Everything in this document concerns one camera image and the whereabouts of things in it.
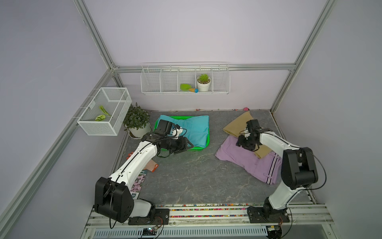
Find red white work glove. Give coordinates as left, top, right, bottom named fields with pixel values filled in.
left=126, top=153, right=158, bottom=172

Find white wire wall shelf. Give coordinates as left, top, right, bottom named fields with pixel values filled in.
left=140, top=63, right=231, bottom=94

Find large green potted plant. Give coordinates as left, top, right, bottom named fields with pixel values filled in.
left=123, top=103, right=151, bottom=139

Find aluminium front rail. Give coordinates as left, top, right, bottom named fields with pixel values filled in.
left=81, top=203, right=341, bottom=239

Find small potted succulent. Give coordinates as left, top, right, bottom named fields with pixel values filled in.
left=197, top=74, right=211, bottom=92

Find flower seed packet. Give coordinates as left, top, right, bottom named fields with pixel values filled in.
left=130, top=170, right=147, bottom=199

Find green leaf toy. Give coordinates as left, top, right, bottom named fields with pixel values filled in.
left=95, top=105, right=111, bottom=121

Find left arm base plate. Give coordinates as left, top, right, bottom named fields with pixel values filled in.
left=128, top=209, right=170, bottom=226

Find white wire side basket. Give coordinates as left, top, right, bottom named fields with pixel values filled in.
left=77, top=87, right=132, bottom=136

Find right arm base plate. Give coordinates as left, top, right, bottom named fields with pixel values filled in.
left=247, top=206, right=290, bottom=224

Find green plastic basket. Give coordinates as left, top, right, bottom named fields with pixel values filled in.
left=153, top=116, right=211, bottom=151

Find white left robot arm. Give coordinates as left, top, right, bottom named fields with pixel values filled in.
left=94, top=119, right=194, bottom=225

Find tan folded pants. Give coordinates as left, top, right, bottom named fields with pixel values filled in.
left=223, top=111, right=272, bottom=159

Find green toy shovel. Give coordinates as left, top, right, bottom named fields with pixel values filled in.
left=180, top=84, right=199, bottom=93

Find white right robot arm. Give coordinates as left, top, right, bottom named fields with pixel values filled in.
left=236, top=119, right=318, bottom=217

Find teal pants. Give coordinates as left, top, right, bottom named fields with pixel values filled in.
left=158, top=115, right=210, bottom=148

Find purple pants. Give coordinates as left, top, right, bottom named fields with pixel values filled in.
left=215, top=136, right=282, bottom=185

